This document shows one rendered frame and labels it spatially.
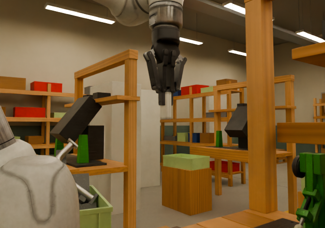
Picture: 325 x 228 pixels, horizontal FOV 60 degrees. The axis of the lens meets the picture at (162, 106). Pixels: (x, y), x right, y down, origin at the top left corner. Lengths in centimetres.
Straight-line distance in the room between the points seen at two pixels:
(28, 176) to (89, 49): 752
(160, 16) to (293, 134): 85
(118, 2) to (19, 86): 599
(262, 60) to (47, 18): 688
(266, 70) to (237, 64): 1048
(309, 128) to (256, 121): 22
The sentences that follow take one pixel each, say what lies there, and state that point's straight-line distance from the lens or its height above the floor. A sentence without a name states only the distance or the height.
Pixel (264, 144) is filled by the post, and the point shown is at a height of 118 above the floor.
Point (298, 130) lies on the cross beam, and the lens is 134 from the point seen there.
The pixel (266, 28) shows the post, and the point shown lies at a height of 171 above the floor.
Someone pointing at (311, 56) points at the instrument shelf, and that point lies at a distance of 111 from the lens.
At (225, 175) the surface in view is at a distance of 614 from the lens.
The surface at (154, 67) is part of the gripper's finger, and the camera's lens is 71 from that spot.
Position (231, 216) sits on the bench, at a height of 88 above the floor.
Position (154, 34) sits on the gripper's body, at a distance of 75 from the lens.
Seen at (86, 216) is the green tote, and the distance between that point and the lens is 112.
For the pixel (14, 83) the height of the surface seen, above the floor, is 214.
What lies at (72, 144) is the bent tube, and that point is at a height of 118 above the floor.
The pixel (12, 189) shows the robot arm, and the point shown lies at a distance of 53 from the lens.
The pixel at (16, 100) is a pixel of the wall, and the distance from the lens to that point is 728.
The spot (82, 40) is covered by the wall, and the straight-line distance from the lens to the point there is 798.
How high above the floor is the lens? 126
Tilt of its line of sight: 4 degrees up
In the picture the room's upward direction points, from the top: straight up
